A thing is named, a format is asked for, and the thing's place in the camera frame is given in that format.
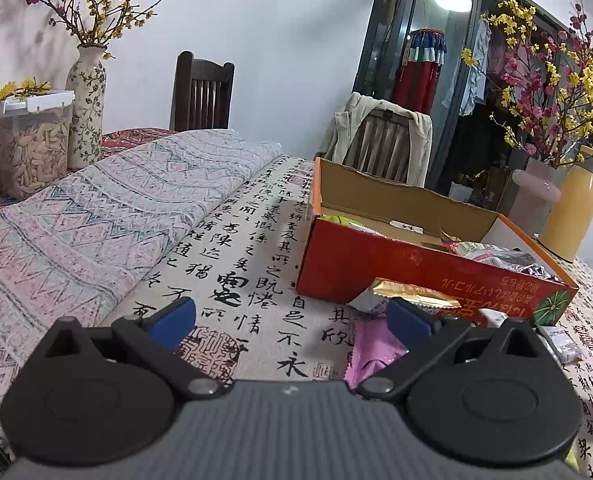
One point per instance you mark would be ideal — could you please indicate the floral patterned ceramic vase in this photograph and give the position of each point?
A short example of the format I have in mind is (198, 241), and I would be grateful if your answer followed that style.
(87, 110)

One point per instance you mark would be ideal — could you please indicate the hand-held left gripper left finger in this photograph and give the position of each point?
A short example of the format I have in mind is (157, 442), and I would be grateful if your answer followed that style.
(174, 319)

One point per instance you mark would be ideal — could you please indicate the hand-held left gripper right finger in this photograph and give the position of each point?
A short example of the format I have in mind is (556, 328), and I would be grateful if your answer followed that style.
(409, 321)

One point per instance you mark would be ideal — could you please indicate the beige jacket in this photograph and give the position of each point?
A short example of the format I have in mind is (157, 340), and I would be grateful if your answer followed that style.
(419, 145)

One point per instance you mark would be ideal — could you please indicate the gold snack packet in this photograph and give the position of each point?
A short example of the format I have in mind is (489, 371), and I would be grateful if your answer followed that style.
(411, 292)

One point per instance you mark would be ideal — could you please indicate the pile of mixed snacks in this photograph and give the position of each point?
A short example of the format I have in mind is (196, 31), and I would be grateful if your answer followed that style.
(496, 255)

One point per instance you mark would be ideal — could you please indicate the yellow blossom branches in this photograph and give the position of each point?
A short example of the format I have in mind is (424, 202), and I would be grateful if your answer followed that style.
(91, 5)

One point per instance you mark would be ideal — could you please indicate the pale blue hanging clothes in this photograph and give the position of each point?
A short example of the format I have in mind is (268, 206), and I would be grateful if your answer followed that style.
(476, 60)

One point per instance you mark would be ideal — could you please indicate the red and blue hanging garment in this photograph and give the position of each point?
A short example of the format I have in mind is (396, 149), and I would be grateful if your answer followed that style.
(419, 75)

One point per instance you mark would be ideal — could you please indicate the clear container of seeds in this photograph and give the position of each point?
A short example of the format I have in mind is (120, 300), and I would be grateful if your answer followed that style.
(34, 150)

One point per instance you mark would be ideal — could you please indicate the dark framed glass door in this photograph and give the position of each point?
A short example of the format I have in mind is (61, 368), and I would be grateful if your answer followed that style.
(376, 25)

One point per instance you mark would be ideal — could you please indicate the dark wooden chair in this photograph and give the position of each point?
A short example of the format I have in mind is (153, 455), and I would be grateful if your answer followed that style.
(201, 95)

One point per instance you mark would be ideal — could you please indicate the yellow flower sprig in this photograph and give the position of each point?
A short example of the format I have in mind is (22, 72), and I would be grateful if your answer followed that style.
(9, 91)

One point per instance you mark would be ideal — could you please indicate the yellow thermos jug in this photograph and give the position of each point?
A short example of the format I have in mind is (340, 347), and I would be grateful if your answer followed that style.
(571, 210)

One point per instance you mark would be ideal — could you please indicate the pink zigzag patterned cloth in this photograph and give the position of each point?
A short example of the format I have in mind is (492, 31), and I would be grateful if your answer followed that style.
(91, 240)

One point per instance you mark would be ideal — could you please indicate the red and white snack packet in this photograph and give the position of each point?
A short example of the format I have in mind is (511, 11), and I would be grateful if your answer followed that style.
(491, 317)

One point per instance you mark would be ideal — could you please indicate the red and yellow blossom bouquet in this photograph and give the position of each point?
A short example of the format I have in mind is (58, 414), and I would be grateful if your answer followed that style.
(551, 85)

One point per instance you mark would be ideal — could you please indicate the red cardboard box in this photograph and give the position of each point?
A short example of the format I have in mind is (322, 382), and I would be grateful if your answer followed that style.
(376, 265)

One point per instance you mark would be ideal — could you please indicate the pink mushroom-shaped vase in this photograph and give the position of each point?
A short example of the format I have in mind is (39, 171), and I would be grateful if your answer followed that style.
(534, 197)

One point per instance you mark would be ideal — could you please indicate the pink snack packet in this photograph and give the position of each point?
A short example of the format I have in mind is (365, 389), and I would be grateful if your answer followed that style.
(371, 355)

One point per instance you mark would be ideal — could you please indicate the brown slatted wooden chair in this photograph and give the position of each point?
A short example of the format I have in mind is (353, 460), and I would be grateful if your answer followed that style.
(379, 147)

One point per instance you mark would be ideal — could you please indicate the silver white snack packet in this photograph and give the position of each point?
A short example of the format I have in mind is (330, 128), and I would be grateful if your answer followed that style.
(559, 344)

